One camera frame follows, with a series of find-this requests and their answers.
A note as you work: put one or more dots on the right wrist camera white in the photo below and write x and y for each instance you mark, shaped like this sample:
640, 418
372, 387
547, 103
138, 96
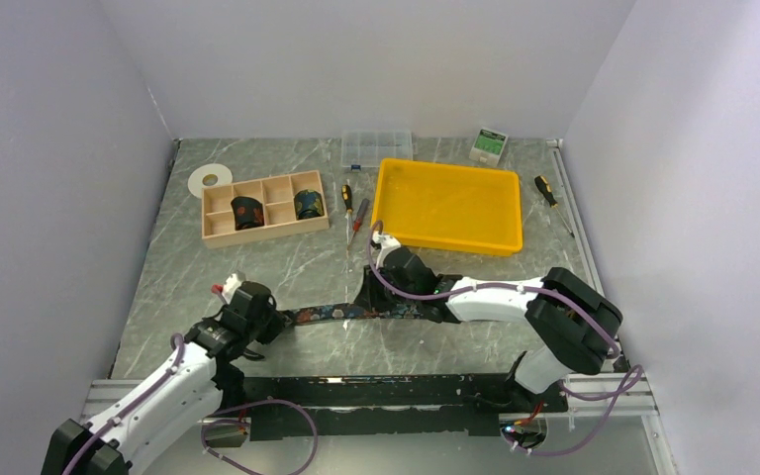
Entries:
384, 243

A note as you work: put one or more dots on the black yellow handled screwdriver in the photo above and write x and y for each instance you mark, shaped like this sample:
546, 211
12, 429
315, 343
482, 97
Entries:
347, 198

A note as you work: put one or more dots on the navy floral necktie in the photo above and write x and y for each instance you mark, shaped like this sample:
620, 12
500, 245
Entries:
327, 313

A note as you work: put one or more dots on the blue rolled tie yellow flowers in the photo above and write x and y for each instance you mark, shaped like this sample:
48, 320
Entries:
308, 204

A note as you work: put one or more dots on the dark rolled tie orange pattern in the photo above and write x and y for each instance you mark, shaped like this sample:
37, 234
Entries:
248, 213

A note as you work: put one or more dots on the blue red handled screwdriver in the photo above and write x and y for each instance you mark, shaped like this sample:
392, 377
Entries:
358, 220

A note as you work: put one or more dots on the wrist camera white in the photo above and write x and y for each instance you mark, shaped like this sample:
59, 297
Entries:
384, 243
227, 289

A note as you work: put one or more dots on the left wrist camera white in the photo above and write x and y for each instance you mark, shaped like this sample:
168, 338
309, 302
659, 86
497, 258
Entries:
227, 289

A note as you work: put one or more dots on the clear plastic parts box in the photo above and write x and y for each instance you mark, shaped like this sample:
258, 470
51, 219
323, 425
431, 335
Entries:
365, 149

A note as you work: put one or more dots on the yellow plastic tray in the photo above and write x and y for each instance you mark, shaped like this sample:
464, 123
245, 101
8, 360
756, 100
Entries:
449, 206

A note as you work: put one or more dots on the green white small box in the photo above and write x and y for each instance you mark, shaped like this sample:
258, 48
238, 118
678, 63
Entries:
488, 147

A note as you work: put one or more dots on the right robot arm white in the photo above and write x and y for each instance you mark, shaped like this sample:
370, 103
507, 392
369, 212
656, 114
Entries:
576, 324

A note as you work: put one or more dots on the white tape roll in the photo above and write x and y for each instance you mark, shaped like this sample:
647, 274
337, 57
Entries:
206, 176

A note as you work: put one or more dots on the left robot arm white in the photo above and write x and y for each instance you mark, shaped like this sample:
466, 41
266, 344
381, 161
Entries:
196, 380

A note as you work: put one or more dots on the small black curved piece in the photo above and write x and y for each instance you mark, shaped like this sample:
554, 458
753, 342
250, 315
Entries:
252, 356

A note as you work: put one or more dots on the wooden compartment organizer box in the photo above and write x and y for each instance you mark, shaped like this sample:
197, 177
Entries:
276, 193

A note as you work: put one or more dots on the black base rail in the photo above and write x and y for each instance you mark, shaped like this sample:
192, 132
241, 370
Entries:
474, 403

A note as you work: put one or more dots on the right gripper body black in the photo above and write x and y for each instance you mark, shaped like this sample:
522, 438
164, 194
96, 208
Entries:
385, 273

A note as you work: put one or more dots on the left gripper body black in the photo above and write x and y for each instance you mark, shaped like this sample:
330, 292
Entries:
267, 327

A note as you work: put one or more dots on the black yellow screwdriver right side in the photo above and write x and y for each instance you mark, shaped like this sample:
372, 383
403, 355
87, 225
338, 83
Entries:
545, 189

